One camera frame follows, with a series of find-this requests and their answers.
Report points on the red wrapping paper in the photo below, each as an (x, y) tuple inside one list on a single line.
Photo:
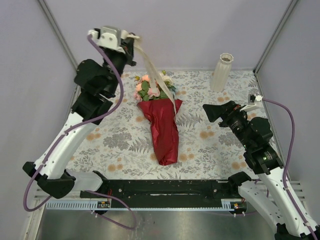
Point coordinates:
[(161, 114)]

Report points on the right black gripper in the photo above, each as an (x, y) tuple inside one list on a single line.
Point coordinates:
[(214, 111)]

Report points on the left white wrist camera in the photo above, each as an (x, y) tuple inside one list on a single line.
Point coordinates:
[(109, 37)]

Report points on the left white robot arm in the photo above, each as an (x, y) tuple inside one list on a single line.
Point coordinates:
[(101, 93)]

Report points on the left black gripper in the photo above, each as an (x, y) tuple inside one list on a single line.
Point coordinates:
[(127, 44)]

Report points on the floral table mat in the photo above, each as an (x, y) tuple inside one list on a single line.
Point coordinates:
[(121, 146)]

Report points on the cream ribbon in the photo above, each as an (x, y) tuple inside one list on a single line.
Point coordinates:
[(154, 75)]

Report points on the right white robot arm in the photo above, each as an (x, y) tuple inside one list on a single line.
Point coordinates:
[(283, 211)]

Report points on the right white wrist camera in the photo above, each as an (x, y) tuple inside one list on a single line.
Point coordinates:
[(255, 102)]

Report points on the white slotted cable duct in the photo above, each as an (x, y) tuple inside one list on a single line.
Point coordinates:
[(105, 205)]

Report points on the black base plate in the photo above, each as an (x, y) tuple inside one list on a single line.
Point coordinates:
[(180, 192)]

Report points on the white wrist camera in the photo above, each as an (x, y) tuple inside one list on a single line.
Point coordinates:
[(255, 102), (109, 37)]

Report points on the white ribbed vase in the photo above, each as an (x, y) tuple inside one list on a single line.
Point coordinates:
[(221, 72)]

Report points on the left aluminium frame post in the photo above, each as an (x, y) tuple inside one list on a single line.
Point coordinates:
[(58, 33)]

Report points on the artificial flower bunch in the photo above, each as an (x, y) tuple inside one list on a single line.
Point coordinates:
[(145, 90)]

